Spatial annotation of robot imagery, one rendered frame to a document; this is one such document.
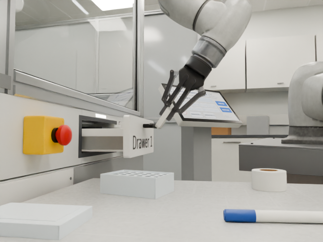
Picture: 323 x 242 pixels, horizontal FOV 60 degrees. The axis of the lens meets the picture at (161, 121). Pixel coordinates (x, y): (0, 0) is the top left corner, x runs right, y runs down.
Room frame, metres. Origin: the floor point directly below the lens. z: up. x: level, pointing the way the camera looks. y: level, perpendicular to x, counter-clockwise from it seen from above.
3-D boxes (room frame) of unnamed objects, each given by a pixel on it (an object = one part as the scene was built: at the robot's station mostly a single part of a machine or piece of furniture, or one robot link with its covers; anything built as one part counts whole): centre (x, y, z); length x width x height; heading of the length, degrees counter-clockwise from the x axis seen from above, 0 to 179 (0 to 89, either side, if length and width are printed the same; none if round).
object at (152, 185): (0.57, 0.05, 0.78); 0.12 x 0.08 x 0.04; 64
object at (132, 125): (0.85, 0.06, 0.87); 0.29 x 0.02 x 0.11; 170
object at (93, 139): (0.89, 0.27, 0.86); 0.40 x 0.26 x 0.06; 80
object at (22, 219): (0.36, 0.17, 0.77); 0.13 x 0.09 x 0.02; 80
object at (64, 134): (0.54, 0.19, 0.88); 0.04 x 0.03 x 0.04; 170
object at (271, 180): (0.61, -0.23, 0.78); 0.07 x 0.07 x 0.04
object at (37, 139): (0.54, 0.22, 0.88); 0.07 x 0.05 x 0.07; 170
